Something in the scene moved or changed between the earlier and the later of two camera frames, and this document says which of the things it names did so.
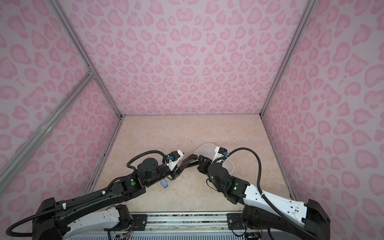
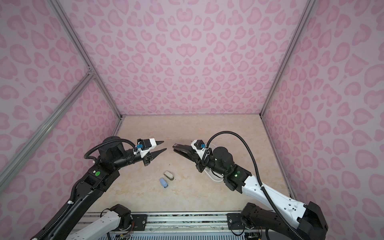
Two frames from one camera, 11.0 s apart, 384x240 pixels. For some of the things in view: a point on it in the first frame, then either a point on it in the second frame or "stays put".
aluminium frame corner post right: x=304 y=19 stays put
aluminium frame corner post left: x=83 y=52 stays put
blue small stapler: x=164 y=183 stays put
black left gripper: x=175 y=172 to x=152 y=156
